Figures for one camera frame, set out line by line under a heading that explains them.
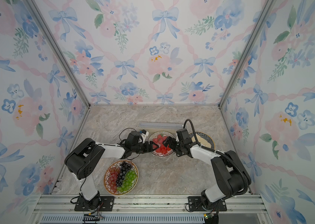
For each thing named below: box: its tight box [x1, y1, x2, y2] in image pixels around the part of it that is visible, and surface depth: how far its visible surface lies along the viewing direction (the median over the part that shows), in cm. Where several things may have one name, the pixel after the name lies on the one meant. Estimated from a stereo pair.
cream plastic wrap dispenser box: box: [136, 122, 185, 135], surface depth 101 cm
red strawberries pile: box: [152, 134, 172, 155], surface depth 93 cm
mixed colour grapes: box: [108, 161, 137, 193], surface depth 81 cm
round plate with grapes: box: [103, 160, 139, 196], surface depth 81 cm
